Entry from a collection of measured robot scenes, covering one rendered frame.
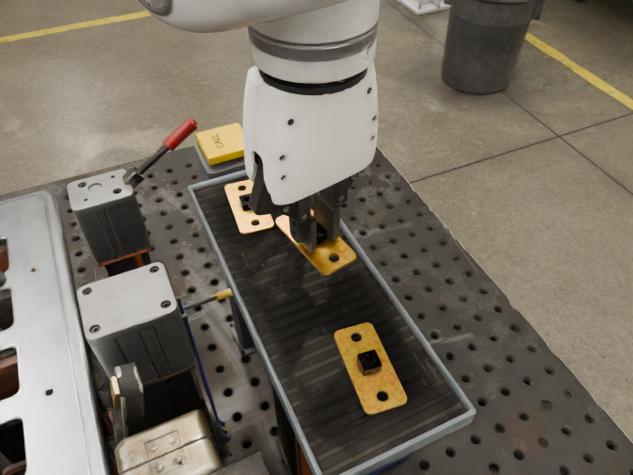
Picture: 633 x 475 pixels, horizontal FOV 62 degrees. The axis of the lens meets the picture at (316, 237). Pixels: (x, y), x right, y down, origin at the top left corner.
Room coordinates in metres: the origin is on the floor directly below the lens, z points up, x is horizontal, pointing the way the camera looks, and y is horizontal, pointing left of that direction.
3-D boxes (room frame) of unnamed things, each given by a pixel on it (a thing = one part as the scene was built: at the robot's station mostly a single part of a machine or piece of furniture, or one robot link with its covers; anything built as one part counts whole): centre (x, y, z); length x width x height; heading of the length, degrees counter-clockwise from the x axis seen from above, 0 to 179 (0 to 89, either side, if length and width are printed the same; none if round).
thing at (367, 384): (0.23, -0.05, 1.17); 0.08 x 0.04 x 0.01; 18
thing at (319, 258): (0.33, 0.00, 1.22); 0.08 x 0.04 x 0.01; 35
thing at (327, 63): (0.34, 0.00, 1.41); 0.09 x 0.08 x 0.03; 125
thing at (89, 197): (0.58, 0.32, 0.88); 0.11 x 0.10 x 0.36; 115
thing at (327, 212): (0.35, -0.02, 1.25); 0.03 x 0.03 x 0.07; 35
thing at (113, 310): (0.35, 0.21, 0.90); 0.13 x 0.10 x 0.41; 115
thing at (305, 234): (0.32, 0.02, 1.25); 0.03 x 0.03 x 0.07; 35
